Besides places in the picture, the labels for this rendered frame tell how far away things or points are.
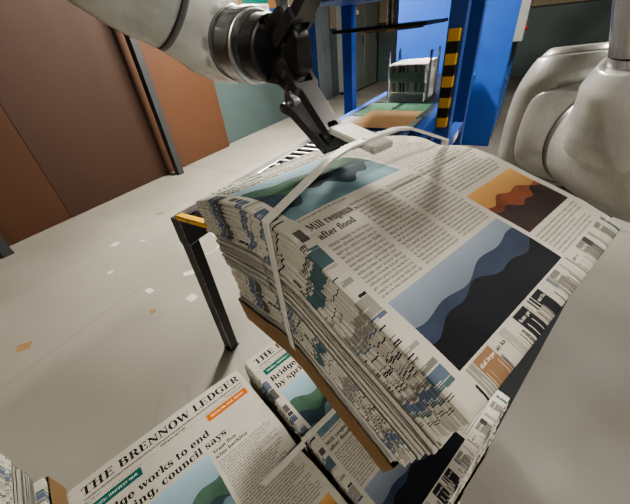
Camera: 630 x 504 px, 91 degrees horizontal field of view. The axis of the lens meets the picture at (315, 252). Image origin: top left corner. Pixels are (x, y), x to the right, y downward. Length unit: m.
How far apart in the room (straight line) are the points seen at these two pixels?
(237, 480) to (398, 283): 0.40
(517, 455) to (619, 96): 1.28
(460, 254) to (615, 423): 1.54
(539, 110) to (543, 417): 1.27
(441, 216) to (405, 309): 0.12
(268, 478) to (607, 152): 0.61
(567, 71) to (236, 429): 0.76
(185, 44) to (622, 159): 0.56
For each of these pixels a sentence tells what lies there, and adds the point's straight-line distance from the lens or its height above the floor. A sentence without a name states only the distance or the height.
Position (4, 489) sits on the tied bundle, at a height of 0.97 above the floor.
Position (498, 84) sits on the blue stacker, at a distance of 4.31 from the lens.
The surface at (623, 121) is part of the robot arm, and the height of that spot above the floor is 1.22.
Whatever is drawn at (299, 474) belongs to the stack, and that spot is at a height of 0.83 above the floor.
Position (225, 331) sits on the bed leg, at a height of 0.15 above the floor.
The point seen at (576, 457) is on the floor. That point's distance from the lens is 1.64.
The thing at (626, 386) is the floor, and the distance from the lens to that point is 1.93.
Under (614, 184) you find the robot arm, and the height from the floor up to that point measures 1.14.
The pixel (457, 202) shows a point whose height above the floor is 1.18.
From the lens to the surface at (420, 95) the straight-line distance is 2.79.
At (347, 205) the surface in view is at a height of 1.19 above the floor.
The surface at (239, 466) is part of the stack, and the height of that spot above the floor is 0.83.
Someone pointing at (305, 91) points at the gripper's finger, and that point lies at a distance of 0.41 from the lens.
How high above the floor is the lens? 1.33
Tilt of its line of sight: 36 degrees down
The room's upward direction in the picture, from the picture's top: 6 degrees counter-clockwise
